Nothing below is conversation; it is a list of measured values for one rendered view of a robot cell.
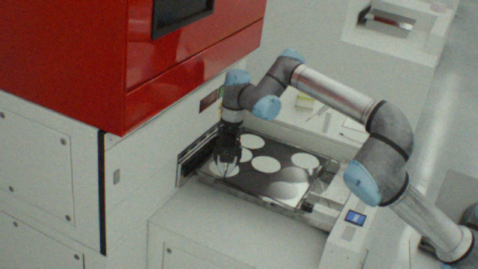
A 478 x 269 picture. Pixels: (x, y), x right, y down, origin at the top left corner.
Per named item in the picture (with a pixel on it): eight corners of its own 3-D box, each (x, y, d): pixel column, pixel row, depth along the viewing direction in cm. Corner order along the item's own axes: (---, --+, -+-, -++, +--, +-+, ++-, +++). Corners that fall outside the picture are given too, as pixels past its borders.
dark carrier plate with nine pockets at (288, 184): (198, 171, 170) (198, 169, 170) (242, 130, 198) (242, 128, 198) (294, 208, 160) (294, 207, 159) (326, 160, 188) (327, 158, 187)
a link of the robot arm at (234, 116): (246, 112, 154) (219, 109, 154) (244, 125, 157) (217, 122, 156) (245, 101, 161) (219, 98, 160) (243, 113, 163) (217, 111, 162)
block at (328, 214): (311, 215, 160) (312, 208, 158) (314, 210, 163) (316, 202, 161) (334, 225, 157) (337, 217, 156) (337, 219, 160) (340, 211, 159)
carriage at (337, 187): (308, 224, 161) (310, 217, 159) (340, 170, 190) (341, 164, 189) (331, 233, 158) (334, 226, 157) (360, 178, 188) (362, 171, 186)
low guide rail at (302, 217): (197, 181, 178) (198, 174, 176) (200, 178, 180) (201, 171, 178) (334, 235, 162) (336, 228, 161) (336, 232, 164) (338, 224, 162)
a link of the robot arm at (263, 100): (284, 83, 143) (256, 69, 150) (260, 115, 142) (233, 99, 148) (293, 97, 150) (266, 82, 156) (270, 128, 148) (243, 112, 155)
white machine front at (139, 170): (100, 253, 141) (97, 131, 122) (229, 136, 208) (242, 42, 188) (109, 258, 140) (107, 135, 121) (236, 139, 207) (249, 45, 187)
